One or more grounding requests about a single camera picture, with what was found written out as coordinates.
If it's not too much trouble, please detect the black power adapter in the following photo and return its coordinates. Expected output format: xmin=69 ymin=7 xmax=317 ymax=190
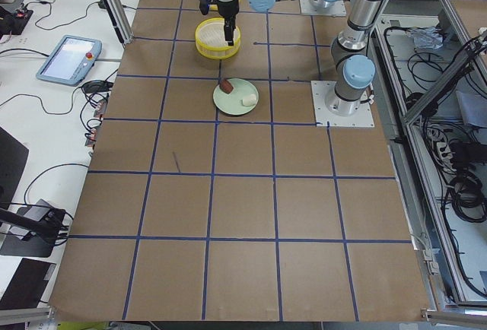
xmin=81 ymin=80 xmax=113 ymax=94

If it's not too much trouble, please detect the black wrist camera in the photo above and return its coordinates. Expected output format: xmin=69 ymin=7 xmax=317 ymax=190
xmin=199 ymin=0 xmax=218 ymax=15

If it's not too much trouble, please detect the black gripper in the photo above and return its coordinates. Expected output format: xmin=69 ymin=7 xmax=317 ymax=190
xmin=216 ymin=0 xmax=240 ymax=46

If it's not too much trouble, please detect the brown bun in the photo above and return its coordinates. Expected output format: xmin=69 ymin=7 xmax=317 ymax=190
xmin=219 ymin=78 xmax=234 ymax=94

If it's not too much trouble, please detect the white steamed bun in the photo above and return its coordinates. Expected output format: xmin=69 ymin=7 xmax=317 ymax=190
xmin=241 ymin=94 xmax=258 ymax=106

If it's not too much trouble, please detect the teach pendant near post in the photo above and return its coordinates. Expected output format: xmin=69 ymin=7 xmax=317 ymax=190
xmin=36 ymin=35 xmax=103 ymax=86

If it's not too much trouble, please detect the black monitor stand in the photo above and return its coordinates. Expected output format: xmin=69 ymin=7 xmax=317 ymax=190
xmin=1 ymin=200 xmax=71 ymax=258

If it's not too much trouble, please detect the light green plate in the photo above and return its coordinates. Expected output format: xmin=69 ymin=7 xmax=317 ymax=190
xmin=212 ymin=78 xmax=259 ymax=116

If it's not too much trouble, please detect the aluminium frame post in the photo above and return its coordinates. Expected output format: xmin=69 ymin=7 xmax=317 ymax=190
xmin=101 ymin=0 xmax=133 ymax=45

